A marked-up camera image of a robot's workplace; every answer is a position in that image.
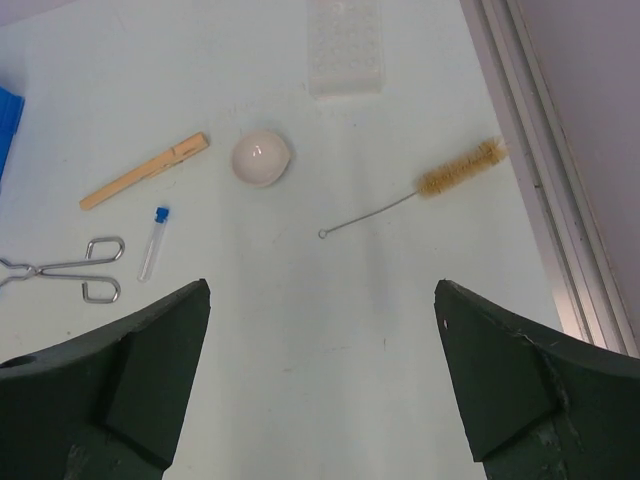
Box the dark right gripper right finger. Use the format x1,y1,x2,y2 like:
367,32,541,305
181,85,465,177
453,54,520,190
434,280,639,479

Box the blue plastic bin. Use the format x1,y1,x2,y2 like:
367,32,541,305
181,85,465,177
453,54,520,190
0,87,25,176

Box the wooden test tube clamp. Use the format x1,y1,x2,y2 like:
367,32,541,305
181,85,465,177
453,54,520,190
79,132,209,211

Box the metal crucible tongs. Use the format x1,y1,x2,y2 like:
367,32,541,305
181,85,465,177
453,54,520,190
1,236,126,305

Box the aluminium frame rail right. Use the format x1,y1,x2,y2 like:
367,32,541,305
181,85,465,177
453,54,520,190
461,1,639,357

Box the bristle test tube brush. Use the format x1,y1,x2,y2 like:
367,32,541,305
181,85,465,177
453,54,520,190
318,137,509,240

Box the blue-capped test tube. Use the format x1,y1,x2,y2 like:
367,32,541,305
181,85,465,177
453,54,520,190
138,206,170,283

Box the white porcelain evaporating dish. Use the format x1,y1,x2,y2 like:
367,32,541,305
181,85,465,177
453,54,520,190
230,130,292,188

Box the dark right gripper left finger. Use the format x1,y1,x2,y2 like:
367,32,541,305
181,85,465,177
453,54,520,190
1,279,211,479

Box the clear plastic test tube rack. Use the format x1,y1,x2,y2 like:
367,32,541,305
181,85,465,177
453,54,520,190
306,0,384,99

